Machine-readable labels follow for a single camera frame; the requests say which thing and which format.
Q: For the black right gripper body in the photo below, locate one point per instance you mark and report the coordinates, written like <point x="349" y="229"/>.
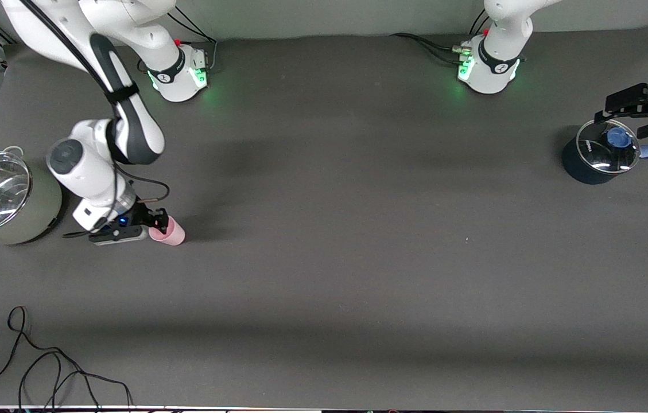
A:
<point x="143" y="215"/>

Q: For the pink plastic cup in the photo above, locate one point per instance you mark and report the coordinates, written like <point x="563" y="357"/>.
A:
<point x="170" y="232"/>

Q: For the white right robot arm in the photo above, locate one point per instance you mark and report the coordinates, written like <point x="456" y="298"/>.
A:
<point x="128" y="23"/>

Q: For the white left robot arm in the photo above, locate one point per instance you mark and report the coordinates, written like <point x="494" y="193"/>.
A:
<point x="496" y="63"/>

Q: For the glass lid with blue knob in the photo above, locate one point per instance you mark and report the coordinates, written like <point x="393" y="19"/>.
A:
<point x="608" y="146"/>

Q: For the dark blue saucepan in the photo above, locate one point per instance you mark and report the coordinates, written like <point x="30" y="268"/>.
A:
<point x="579" y="166"/>

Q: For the pale green cooking pot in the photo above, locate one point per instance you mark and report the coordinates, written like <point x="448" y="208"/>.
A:
<point x="42" y="212"/>

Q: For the dark grey table mat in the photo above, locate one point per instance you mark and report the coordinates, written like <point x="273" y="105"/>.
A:
<point x="324" y="258"/>

